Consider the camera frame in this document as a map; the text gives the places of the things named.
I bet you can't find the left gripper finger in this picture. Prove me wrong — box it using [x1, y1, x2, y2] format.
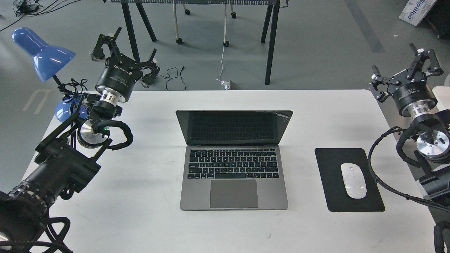
[90, 27, 122, 63]
[139, 48, 160, 87]

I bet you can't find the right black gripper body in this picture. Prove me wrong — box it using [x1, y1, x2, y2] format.
[392, 70, 437, 117]

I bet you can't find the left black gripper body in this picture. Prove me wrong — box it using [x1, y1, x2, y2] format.
[95, 56, 141, 102]

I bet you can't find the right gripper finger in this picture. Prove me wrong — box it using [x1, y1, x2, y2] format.
[368, 65, 400, 103]
[409, 44, 443, 78]

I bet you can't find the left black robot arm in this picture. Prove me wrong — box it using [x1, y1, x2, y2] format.
[1, 27, 159, 253]

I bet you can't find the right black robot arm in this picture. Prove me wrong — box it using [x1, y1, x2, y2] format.
[367, 44, 450, 212]

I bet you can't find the blue desk lamp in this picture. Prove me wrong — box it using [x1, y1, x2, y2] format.
[12, 27, 88, 122]

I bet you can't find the white cardboard box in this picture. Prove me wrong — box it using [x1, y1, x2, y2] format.
[398, 0, 437, 27]

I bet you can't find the white power adapter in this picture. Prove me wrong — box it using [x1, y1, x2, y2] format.
[220, 80, 238, 91]

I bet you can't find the black mouse pad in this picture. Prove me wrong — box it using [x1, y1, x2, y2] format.
[315, 148, 385, 212]

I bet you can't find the grey open laptop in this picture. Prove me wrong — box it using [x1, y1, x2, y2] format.
[176, 110, 293, 211]

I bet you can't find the black cable on floor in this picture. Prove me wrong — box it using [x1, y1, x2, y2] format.
[157, 66, 187, 91]

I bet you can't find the white charging cable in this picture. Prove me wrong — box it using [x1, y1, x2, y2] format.
[216, 0, 228, 85]

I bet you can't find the black cable bundle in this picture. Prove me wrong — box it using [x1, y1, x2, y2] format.
[0, 0, 82, 32]

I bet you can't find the white wireless mouse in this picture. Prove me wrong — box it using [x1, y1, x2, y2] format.
[341, 163, 367, 200]

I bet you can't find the black metal frame table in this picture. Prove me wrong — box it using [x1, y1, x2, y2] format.
[104, 0, 289, 85]

